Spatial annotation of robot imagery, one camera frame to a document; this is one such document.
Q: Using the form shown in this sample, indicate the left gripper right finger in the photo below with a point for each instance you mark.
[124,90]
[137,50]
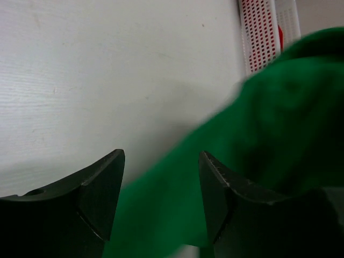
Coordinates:
[244,219]

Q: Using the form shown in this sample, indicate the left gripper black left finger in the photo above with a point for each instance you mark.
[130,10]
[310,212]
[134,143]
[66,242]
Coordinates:
[71,217]

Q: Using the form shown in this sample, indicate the green t shirt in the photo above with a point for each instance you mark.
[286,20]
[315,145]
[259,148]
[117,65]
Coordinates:
[284,131]

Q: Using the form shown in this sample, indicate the red t shirt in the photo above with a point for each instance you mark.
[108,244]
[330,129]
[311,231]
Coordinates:
[281,38]

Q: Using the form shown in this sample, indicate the white plastic basket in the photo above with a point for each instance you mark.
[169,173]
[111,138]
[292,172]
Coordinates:
[259,29]

